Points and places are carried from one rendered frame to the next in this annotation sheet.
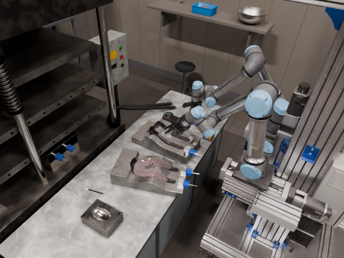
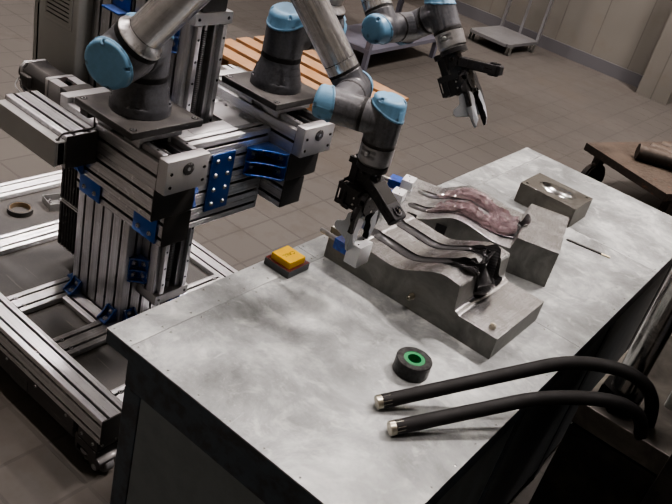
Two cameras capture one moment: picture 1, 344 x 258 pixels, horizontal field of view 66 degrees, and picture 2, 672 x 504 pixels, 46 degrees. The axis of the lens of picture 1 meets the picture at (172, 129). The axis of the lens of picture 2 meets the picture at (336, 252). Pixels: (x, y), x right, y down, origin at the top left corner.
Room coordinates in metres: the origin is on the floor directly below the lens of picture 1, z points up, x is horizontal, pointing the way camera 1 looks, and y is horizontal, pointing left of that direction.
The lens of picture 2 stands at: (3.36, -0.11, 1.83)
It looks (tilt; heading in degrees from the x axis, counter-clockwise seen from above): 30 degrees down; 183
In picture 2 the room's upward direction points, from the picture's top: 15 degrees clockwise
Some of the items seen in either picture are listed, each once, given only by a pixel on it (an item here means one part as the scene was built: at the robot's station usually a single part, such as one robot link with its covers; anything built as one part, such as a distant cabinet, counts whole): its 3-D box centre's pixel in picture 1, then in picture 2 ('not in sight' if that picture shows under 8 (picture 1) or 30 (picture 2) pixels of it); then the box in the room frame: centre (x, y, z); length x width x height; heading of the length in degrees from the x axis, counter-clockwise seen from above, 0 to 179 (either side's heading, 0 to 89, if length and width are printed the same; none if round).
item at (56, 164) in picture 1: (41, 141); not in sight; (1.49, 1.00, 0.87); 0.50 x 0.27 x 0.17; 63
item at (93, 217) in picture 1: (102, 217); (553, 199); (0.89, 0.39, 0.83); 0.20 x 0.15 x 0.07; 63
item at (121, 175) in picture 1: (151, 171); (474, 219); (1.26, 0.13, 0.85); 0.50 x 0.26 x 0.11; 80
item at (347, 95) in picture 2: (210, 91); (341, 104); (1.74, -0.27, 1.25); 0.11 x 0.11 x 0.08; 87
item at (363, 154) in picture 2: (196, 97); (374, 154); (1.76, -0.18, 1.17); 0.08 x 0.08 x 0.05
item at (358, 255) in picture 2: not in sight; (342, 242); (1.75, -0.19, 0.93); 0.13 x 0.05 x 0.05; 63
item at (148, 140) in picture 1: (166, 137); (436, 266); (1.61, 0.04, 0.87); 0.50 x 0.26 x 0.14; 63
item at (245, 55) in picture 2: not in sight; (302, 77); (-1.86, -0.95, 0.06); 1.27 x 0.87 x 0.12; 58
